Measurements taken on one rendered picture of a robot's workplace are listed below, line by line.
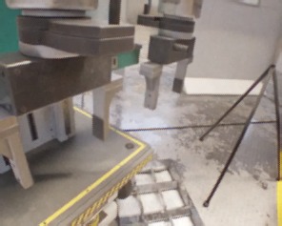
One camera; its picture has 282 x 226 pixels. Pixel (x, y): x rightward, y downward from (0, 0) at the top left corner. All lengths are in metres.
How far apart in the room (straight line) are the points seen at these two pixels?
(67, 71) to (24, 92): 0.05
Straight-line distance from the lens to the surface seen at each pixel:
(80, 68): 0.23
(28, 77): 0.20
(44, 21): 0.19
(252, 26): 2.74
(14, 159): 0.24
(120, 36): 0.16
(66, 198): 0.68
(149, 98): 0.42
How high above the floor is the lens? 0.86
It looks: 29 degrees down
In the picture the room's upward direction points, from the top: 7 degrees clockwise
